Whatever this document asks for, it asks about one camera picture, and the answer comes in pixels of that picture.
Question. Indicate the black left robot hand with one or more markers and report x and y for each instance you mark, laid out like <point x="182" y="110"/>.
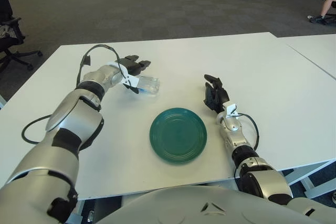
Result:
<point x="132" y="66"/>

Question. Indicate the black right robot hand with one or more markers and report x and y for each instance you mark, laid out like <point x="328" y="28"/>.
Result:
<point x="216" y="96"/>

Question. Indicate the clear glass cup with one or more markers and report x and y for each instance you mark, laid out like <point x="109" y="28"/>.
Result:
<point x="151" y="85"/>

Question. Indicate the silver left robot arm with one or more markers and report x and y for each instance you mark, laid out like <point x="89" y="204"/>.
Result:
<point x="73" y="119"/>

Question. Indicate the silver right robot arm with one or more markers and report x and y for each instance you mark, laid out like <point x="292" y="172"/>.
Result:
<point x="262" y="176"/>

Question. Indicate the green ceramic plate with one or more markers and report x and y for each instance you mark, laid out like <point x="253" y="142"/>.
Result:
<point x="178" y="134"/>

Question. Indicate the grey robot torso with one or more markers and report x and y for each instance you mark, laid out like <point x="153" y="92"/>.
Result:
<point x="197" y="205"/>

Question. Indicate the black office chair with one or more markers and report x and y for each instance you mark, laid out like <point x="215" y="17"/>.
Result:
<point x="10" y="40"/>

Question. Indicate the grey patterned cloth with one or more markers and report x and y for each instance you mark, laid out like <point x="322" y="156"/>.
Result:
<point x="2" y="31"/>

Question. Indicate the black chair under person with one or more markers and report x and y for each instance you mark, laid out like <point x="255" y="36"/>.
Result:
<point x="330" y="20"/>

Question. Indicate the seated person in shorts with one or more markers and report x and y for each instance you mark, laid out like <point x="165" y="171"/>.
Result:
<point x="328" y="3"/>

